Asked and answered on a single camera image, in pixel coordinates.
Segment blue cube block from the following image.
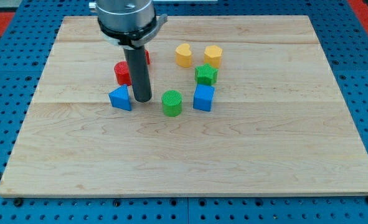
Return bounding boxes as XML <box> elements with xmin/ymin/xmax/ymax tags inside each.
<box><xmin>193</xmin><ymin>84</ymin><xmax>215</xmax><ymax>112</ymax></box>

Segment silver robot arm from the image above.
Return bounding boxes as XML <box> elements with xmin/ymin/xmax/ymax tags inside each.
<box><xmin>88</xmin><ymin>0</ymin><xmax>168</xmax><ymax>103</ymax></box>

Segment green star block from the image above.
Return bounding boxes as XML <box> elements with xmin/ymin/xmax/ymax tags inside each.
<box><xmin>194</xmin><ymin>63</ymin><xmax>218</xmax><ymax>86</ymax></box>

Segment red block behind rod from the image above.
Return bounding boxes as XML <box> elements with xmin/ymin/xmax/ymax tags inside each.
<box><xmin>145</xmin><ymin>49</ymin><xmax>150</xmax><ymax>65</ymax></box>

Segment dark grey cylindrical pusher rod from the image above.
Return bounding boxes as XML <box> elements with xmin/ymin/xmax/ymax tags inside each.
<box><xmin>124</xmin><ymin>46</ymin><xmax>152</xmax><ymax>103</ymax></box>

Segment blue triangle block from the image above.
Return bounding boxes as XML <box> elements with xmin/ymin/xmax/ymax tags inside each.
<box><xmin>108</xmin><ymin>84</ymin><xmax>132</xmax><ymax>111</ymax></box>

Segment yellow heart block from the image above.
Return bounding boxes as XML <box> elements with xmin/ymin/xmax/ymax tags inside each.
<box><xmin>175</xmin><ymin>43</ymin><xmax>192</xmax><ymax>68</ymax></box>

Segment yellow hexagon block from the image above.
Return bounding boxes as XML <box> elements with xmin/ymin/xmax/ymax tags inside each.
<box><xmin>204</xmin><ymin>45</ymin><xmax>223</xmax><ymax>68</ymax></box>

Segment red cylinder block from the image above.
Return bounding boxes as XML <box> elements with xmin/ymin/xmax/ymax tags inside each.
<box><xmin>114</xmin><ymin>61</ymin><xmax>131</xmax><ymax>86</ymax></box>

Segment wooden board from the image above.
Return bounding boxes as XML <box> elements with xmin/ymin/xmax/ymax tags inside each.
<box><xmin>0</xmin><ymin>16</ymin><xmax>368</xmax><ymax>198</ymax></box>

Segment green cylinder block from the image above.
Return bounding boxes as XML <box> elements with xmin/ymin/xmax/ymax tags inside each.
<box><xmin>162</xmin><ymin>90</ymin><xmax>182</xmax><ymax>117</ymax></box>

